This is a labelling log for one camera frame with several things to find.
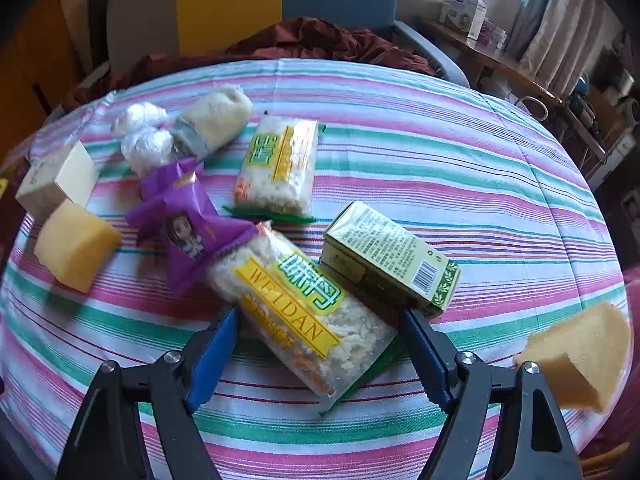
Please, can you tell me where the cluttered wooden shelf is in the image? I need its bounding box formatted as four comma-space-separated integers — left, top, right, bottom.
565, 35, 640, 161

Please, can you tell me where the white carton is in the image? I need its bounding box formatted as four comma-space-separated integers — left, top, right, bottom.
440, 0, 488, 41

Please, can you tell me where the clear rice snack packet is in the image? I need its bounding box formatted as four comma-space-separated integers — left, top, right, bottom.
205, 220, 401, 416
222, 114, 325, 223

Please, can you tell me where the cream cardboard box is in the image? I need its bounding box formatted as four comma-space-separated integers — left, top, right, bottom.
15, 140, 100, 221

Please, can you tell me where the patterned curtain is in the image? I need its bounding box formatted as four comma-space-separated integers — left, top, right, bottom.
505, 0, 616, 98

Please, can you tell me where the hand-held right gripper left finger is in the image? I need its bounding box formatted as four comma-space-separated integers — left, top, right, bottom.
55, 305, 241, 480

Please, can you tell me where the green cardboard box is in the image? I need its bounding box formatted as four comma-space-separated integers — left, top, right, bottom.
320, 200, 462, 320

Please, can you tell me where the dark red blanket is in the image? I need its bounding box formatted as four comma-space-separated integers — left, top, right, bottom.
62, 16, 443, 111

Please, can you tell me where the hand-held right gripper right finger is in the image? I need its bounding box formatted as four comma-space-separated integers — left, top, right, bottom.
398, 307, 583, 480

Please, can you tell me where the wooden desk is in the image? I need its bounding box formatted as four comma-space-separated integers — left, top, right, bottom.
422, 17, 563, 106

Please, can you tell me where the orange wooden wardrobe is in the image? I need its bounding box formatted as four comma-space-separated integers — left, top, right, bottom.
0, 0, 96, 161

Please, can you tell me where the purple snack packet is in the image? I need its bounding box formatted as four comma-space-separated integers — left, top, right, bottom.
125, 156, 257, 297

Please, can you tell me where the white plastic wrap ball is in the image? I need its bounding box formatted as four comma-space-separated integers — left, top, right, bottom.
121, 126, 173, 176
111, 102, 168, 138

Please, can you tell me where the yellow sponge block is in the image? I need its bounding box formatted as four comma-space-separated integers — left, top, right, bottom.
514, 301, 633, 415

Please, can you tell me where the white sock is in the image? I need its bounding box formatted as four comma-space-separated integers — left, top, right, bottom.
172, 84, 254, 158

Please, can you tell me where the wedge yellow sponge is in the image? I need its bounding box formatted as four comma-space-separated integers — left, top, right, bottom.
34, 199, 122, 293

